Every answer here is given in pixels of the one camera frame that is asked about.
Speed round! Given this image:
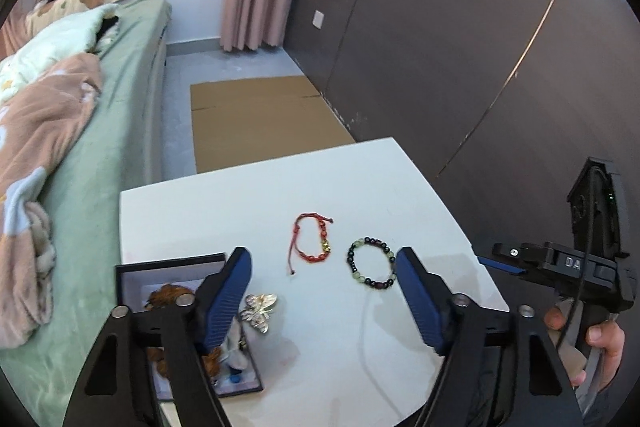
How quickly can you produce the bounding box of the black jewelry box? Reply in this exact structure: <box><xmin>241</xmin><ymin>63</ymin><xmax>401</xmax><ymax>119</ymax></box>
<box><xmin>115</xmin><ymin>247</ymin><xmax>264</xmax><ymax>401</ymax></box>

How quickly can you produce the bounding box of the gold butterfly brooch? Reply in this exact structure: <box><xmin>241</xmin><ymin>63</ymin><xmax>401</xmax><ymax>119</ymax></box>
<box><xmin>239</xmin><ymin>294</ymin><xmax>278</xmax><ymax>335</ymax></box>

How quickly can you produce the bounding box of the black green bead bracelet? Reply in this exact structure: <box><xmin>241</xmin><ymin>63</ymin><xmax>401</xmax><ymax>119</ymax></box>
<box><xmin>345</xmin><ymin>235</ymin><xmax>399</xmax><ymax>292</ymax></box>

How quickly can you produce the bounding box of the red string bracelet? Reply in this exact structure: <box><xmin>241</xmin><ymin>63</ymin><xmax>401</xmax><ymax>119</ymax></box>
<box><xmin>286</xmin><ymin>211</ymin><xmax>335</xmax><ymax>277</ymax></box>

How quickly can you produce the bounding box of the person's right hand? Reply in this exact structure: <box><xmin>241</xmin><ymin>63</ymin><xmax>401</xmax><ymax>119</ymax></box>
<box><xmin>543</xmin><ymin>305</ymin><xmax>627</xmax><ymax>393</ymax></box>

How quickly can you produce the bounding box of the green bed mattress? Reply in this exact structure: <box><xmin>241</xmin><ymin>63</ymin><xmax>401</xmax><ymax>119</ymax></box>
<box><xmin>1</xmin><ymin>0</ymin><xmax>171</xmax><ymax>426</ymax></box>

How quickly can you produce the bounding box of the brown cardboard sheet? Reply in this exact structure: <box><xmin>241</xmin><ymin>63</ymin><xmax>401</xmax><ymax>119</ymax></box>
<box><xmin>191</xmin><ymin>76</ymin><xmax>354</xmax><ymax>173</ymax></box>

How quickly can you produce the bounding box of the pink fleece blanket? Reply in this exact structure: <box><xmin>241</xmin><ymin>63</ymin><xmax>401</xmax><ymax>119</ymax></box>
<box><xmin>1</xmin><ymin>53</ymin><xmax>102</xmax><ymax>349</ymax></box>

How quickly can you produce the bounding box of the light green quilt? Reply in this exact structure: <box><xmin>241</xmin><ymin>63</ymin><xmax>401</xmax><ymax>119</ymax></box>
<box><xmin>1</xmin><ymin>3</ymin><xmax>117</xmax><ymax>103</ymax></box>

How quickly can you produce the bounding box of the black cable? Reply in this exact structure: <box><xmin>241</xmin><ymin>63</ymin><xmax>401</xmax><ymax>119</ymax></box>
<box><xmin>554</xmin><ymin>166</ymin><xmax>601</xmax><ymax>353</ymax></box>

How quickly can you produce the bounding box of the white wall switch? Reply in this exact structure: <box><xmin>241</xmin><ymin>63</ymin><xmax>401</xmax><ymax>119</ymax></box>
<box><xmin>312</xmin><ymin>10</ymin><xmax>324</xmax><ymax>29</ymax></box>

